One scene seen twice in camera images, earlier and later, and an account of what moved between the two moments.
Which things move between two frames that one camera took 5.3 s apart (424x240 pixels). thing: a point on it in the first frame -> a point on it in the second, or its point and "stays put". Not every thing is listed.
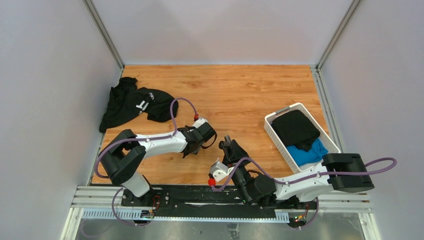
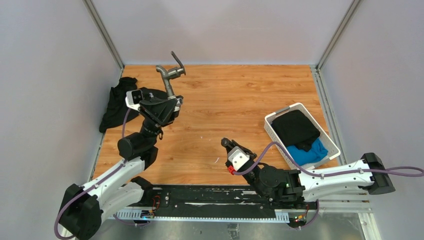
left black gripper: x=190 y=129 -> x=159 y=113
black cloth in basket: x=294 y=128 stays put
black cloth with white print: x=126 y=101 stays put
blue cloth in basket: x=315 y=153 stays put
